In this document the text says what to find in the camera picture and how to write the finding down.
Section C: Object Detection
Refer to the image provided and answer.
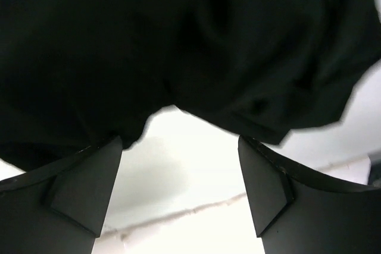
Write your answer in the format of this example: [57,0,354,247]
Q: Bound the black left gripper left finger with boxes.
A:
[1,137,123,254]

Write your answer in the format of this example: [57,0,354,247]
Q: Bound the black trousers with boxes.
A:
[1,0,380,171]

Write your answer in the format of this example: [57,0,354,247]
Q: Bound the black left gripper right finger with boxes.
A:
[238,136,380,254]

